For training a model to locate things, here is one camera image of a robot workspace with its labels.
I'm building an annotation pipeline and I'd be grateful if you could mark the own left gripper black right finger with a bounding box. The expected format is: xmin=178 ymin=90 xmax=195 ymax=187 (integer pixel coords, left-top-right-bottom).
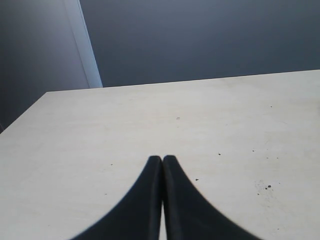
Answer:
xmin=162 ymin=155 xmax=259 ymax=240

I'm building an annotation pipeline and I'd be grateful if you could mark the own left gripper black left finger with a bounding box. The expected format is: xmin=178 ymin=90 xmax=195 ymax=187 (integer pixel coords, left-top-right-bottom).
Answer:
xmin=74 ymin=155 xmax=163 ymax=240

